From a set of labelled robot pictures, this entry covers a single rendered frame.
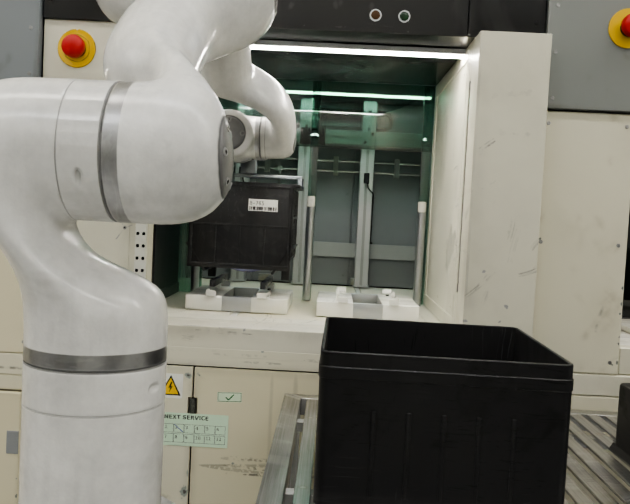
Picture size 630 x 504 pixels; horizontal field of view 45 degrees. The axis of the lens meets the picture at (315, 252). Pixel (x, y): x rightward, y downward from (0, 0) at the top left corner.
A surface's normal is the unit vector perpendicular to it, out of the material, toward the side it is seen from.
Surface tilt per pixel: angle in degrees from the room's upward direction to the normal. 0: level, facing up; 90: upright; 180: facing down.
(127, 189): 120
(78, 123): 76
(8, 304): 90
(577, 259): 90
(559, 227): 90
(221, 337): 90
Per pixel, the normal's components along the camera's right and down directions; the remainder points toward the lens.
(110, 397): 0.49, 0.07
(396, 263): -0.03, 0.05
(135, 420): 0.76, 0.07
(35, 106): -0.01, -0.40
